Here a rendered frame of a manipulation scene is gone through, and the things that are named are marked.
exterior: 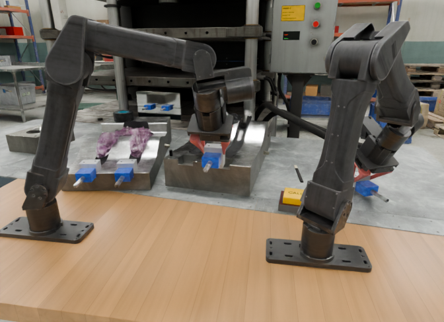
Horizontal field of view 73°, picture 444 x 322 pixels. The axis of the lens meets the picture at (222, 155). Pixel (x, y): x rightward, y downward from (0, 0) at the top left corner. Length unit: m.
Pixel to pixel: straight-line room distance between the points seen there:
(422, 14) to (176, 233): 7.48
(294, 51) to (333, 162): 1.11
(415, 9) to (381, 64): 7.27
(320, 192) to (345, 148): 0.09
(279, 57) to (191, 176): 0.93
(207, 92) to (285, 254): 0.36
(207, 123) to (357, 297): 0.44
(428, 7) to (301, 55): 6.39
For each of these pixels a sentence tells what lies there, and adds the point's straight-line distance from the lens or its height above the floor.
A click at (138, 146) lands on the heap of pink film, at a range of 1.04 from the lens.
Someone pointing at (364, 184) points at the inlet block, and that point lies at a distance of 0.92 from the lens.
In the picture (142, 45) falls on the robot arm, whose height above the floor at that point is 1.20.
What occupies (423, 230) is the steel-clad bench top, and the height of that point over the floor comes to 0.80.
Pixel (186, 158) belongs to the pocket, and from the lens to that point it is 0.93.
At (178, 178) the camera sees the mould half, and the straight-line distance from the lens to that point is 0.91.
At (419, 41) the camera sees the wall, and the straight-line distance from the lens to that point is 7.86.
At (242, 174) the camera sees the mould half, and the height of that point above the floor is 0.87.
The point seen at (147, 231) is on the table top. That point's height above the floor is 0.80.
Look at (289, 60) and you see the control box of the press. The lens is 1.63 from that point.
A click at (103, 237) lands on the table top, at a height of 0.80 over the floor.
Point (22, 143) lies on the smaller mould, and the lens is 1.43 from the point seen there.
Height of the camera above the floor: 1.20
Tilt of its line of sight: 20 degrees down
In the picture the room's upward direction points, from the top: straight up
